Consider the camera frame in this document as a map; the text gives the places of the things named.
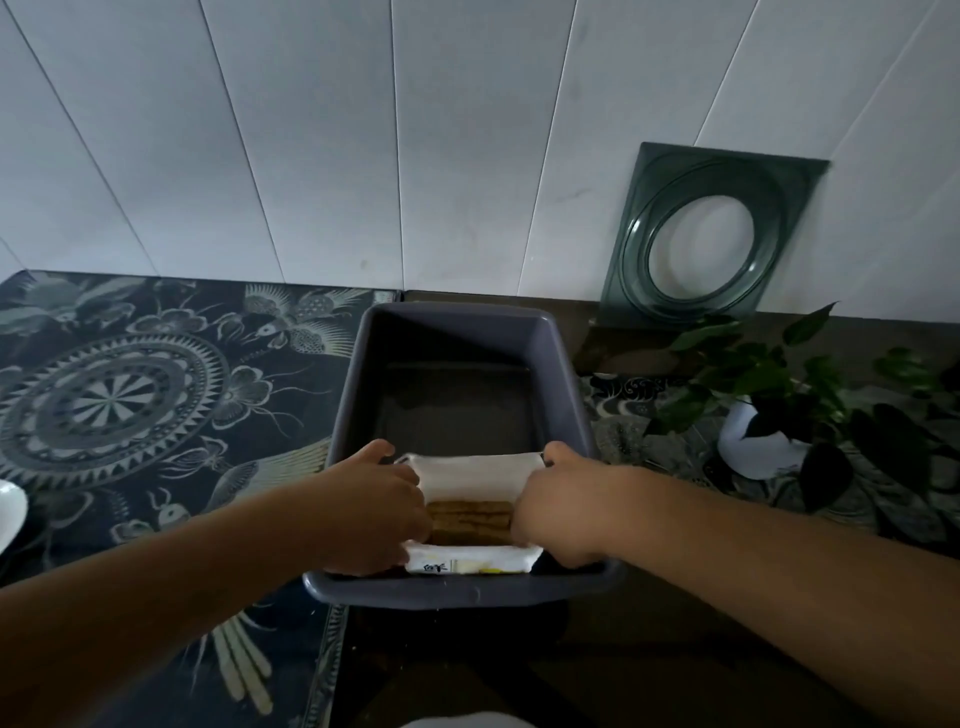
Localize green potted plant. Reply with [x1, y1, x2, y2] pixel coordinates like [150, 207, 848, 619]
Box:
[646, 302, 960, 537]

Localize white plant pot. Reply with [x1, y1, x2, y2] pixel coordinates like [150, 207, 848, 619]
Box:
[717, 399, 813, 480]

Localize white biscuit packet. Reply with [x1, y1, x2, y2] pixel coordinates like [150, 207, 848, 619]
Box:
[393, 450, 547, 576]

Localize green square plastic frame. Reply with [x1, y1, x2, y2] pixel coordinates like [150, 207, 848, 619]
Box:
[600, 141, 831, 329]

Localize dark patterned tablecloth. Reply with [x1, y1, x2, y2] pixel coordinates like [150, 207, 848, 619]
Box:
[0, 270, 401, 728]

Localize brown biscuits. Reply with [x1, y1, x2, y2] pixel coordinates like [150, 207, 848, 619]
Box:
[426, 499, 516, 547]

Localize person's left forearm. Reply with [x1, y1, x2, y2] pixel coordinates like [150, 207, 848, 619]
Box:
[0, 468, 331, 728]

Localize grey plastic tub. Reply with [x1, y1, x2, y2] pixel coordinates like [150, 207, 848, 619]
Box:
[303, 302, 624, 611]

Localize person's left hand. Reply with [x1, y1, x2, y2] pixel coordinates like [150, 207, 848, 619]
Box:
[306, 438, 434, 578]

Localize person's right forearm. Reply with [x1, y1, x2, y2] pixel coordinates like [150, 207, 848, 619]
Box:
[615, 466, 960, 728]

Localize person's right hand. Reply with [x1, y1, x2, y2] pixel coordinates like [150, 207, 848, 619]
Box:
[509, 441, 639, 569]

